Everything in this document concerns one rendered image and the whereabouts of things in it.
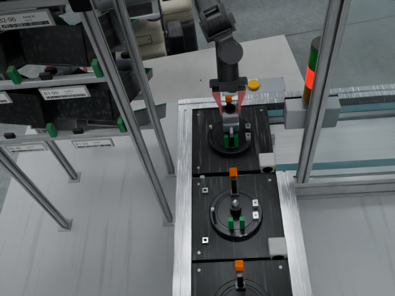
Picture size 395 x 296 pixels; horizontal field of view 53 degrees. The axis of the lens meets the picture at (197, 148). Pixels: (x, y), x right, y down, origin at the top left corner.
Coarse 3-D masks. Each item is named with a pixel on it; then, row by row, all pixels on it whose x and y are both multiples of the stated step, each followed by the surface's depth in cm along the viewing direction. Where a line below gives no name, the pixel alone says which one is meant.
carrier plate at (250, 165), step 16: (192, 112) 128; (208, 112) 127; (240, 112) 126; (256, 112) 125; (192, 128) 124; (208, 128) 124; (256, 128) 122; (192, 144) 121; (208, 144) 120; (256, 144) 118; (192, 160) 117; (208, 160) 117; (224, 160) 116; (240, 160) 116; (256, 160) 115; (192, 176) 116
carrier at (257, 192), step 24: (192, 192) 111; (216, 192) 110; (240, 192) 107; (264, 192) 109; (192, 216) 107; (216, 216) 104; (240, 216) 103; (264, 216) 105; (192, 240) 103; (216, 240) 102; (240, 240) 102; (264, 240) 101
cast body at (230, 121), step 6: (222, 108) 110; (228, 108) 109; (234, 108) 109; (222, 114) 109; (228, 114) 109; (234, 114) 109; (228, 120) 110; (234, 120) 110; (228, 126) 111; (234, 126) 111
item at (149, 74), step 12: (72, 72) 91; (84, 72) 96; (132, 72) 93; (84, 84) 97; (96, 84) 103; (132, 84) 94; (96, 96) 83; (108, 96) 82; (132, 96) 94; (60, 108) 86; (72, 108) 85; (84, 108) 85; (96, 108) 84; (108, 108) 83; (96, 120) 86; (108, 120) 85
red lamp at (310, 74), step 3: (309, 69) 80; (306, 72) 82; (309, 72) 81; (312, 72) 80; (306, 75) 83; (309, 75) 81; (312, 75) 80; (306, 78) 83; (309, 78) 82; (312, 78) 81; (306, 81) 83; (309, 81) 82; (312, 81) 81; (306, 84) 84; (309, 84) 83; (312, 84) 82; (309, 87) 83
